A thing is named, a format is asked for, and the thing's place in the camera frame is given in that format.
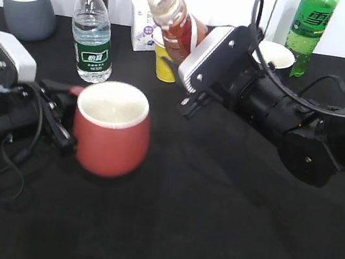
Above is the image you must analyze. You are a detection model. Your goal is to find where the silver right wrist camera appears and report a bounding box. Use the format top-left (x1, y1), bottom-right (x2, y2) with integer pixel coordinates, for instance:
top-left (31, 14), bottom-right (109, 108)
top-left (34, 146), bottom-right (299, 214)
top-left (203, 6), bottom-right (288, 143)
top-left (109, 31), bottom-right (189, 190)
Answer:
top-left (178, 26), bottom-right (253, 94)

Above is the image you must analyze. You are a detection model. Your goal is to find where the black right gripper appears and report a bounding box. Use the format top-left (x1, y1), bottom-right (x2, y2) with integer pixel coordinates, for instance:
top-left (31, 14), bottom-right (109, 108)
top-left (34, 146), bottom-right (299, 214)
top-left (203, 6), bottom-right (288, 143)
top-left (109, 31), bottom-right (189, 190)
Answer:
top-left (177, 63), bottom-right (265, 125)

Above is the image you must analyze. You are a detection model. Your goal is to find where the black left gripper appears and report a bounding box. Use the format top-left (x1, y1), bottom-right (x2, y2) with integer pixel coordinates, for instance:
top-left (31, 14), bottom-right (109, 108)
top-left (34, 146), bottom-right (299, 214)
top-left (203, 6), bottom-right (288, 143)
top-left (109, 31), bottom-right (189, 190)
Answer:
top-left (6, 79), bottom-right (82, 155)

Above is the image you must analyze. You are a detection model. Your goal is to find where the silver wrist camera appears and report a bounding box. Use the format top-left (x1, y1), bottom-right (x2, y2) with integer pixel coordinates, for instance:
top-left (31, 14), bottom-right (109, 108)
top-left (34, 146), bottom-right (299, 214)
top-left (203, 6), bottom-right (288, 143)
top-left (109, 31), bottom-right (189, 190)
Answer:
top-left (0, 31), bottom-right (37, 93)
top-left (178, 26), bottom-right (253, 94)

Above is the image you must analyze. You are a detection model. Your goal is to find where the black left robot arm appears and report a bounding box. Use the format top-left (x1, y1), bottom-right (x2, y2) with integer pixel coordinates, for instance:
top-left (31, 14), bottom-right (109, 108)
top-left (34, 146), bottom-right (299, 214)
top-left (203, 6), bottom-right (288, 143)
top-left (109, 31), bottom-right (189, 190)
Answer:
top-left (0, 80), bottom-right (78, 154)

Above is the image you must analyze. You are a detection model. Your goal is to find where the brown iced tea bottle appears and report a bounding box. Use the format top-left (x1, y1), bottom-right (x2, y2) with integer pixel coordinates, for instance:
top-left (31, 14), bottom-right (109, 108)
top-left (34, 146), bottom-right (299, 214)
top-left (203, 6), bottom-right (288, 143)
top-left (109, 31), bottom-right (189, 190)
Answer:
top-left (147, 0), bottom-right (209, 65)

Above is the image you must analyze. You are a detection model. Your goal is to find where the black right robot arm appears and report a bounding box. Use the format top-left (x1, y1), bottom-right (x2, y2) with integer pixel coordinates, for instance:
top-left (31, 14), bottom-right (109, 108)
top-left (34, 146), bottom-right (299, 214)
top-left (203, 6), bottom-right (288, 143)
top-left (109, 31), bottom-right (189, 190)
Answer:
top-left (179, 60), bottom-right (345, 187)

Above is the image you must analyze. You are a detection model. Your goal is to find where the clear water bottle green label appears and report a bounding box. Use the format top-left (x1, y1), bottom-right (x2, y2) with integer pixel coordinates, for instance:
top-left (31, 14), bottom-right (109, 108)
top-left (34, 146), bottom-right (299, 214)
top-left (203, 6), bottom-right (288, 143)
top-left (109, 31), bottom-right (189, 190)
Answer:
top-left (71, 0), bottom-right (113, 83)

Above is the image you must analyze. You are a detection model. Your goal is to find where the grey ceramic mug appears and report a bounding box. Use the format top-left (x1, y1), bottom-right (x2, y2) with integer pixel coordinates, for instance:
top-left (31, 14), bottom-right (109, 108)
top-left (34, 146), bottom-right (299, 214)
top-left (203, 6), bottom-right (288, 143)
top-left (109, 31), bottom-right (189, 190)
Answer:
top-left (3, 0), bottom-right (56, 42)

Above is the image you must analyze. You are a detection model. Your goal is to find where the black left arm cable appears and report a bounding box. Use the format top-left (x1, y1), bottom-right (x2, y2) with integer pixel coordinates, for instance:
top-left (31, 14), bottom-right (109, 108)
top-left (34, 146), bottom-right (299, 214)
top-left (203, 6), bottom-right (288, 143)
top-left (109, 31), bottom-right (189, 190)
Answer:
top-left (0, 84), bottom-right (50, 207)

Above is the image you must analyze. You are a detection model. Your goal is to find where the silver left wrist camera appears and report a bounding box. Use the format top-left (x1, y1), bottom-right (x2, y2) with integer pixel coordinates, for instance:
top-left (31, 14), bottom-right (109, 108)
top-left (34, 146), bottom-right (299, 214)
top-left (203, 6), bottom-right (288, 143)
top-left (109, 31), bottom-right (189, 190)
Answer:
top-left (0, 31), bottom-right (37, 93)

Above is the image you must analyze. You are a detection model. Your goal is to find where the small white milk carton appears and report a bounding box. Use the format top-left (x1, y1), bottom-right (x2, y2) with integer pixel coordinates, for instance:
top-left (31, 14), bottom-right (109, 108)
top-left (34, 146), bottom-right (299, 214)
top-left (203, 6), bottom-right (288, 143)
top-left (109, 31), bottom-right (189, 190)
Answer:
top-left (130, 0), bottom-right (157, 52)

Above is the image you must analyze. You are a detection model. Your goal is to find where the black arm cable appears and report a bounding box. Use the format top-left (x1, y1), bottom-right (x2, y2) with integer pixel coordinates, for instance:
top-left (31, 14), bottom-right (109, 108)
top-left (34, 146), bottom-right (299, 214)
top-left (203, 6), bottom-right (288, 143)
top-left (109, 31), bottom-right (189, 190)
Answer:
top-left (0, 84), bottom-right (50, 207)
top-left (237, 0), bottom-right (345, 118)

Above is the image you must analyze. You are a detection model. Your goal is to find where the green sprite bottle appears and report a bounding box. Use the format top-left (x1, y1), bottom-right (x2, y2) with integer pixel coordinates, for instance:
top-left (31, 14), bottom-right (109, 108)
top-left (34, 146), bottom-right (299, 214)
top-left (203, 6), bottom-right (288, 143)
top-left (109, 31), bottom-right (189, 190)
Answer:
top-left (285, 0), bottom-right (340, 78)

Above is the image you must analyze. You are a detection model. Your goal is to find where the red ceramic mug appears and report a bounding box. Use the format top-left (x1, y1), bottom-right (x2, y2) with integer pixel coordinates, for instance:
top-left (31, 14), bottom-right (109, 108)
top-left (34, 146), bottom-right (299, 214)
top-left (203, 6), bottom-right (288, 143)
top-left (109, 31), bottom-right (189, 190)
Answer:
top-left (69, 80), bottom-right (151, 178)

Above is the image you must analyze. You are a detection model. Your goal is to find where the yellow paper cup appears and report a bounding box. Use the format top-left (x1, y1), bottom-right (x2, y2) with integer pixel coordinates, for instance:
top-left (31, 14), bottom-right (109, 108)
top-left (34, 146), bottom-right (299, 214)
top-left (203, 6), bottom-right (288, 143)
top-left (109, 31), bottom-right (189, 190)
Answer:
top-left (152, 27), bottom-right (175, 83)

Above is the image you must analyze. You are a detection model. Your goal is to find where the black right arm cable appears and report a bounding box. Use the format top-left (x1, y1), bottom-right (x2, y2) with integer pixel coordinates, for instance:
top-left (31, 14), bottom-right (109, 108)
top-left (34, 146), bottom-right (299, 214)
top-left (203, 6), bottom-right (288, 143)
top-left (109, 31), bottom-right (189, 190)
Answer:
top-left (237, 0), bottom-right (345, 118)

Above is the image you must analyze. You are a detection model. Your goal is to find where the black ceramic mug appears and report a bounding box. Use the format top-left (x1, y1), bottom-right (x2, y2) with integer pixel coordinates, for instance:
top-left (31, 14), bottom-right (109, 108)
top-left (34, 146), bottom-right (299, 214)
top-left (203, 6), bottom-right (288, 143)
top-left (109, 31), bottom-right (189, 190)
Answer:
top-left (259, 40), bottom-right (295, 84)

